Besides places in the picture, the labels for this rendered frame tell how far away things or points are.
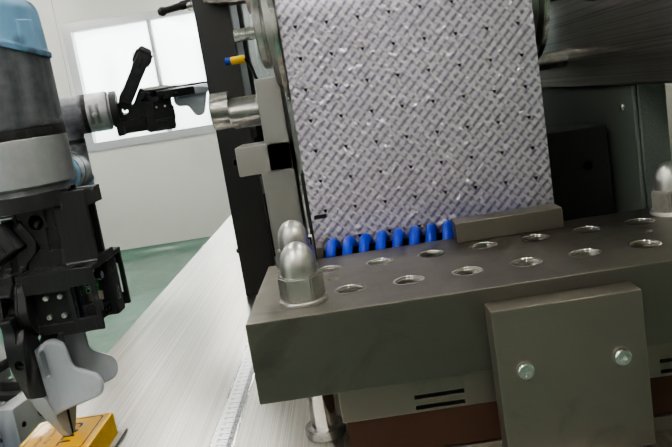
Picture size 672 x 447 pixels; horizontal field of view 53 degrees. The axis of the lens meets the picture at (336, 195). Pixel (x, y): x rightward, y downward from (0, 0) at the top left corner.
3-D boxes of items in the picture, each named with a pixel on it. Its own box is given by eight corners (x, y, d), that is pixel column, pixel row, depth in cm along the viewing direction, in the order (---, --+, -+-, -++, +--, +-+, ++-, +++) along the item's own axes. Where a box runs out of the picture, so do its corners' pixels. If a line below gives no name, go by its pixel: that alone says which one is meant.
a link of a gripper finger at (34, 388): (37, 405, 53) (12, 299, 52) (18, 408, 53) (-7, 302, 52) (62, 380, 58) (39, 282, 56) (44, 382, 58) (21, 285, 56)
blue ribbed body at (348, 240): (328, 270, 66) (322, 235, 65) (546, 236, 65) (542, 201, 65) (327, 279, 62) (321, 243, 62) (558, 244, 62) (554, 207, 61)
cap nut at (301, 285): (281, 297, 51) (271, 240, 51) (328, 289, 51) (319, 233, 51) (277, 312, 48) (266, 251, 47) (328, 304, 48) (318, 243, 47)
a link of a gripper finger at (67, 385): (110, 444, 55) (86, 338, 54) (40, 454, 55) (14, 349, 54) (122, 425, 58) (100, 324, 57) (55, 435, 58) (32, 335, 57)
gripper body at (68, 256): (104, 338, 53) (72, 189, 51) (-2, 354, 53) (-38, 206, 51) (133, 308, 61) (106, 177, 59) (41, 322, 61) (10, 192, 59)
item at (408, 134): (316, 250, 66) (285, 62, 63) (553, 214, 66) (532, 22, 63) (316, 251, 66) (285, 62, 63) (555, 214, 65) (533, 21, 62)
